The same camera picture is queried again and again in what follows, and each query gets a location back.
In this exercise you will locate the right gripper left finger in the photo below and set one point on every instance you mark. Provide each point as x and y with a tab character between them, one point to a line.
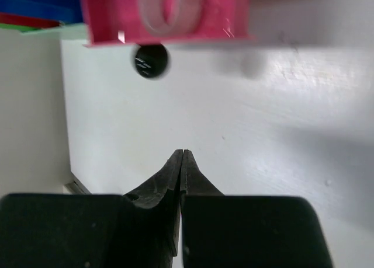
137	229

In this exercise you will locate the clear tape roll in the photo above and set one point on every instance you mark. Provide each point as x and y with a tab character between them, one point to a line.
168	18

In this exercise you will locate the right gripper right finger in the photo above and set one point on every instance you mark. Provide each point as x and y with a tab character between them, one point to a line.
246	231

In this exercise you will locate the black pink drawer unit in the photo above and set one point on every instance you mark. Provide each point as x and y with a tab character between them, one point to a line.
116	22

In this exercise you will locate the mint green file organizer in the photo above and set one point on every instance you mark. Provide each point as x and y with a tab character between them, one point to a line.
76	31

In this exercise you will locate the blue clip file folder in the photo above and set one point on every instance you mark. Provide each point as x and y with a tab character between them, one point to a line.
67	11

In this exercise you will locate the red clip file folder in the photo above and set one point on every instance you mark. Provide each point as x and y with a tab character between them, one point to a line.
18	20

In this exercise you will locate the aluminium rail frame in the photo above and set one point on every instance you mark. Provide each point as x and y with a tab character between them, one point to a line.
75	186

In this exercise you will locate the green clip file folder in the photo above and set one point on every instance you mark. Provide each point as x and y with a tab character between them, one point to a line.
21	29

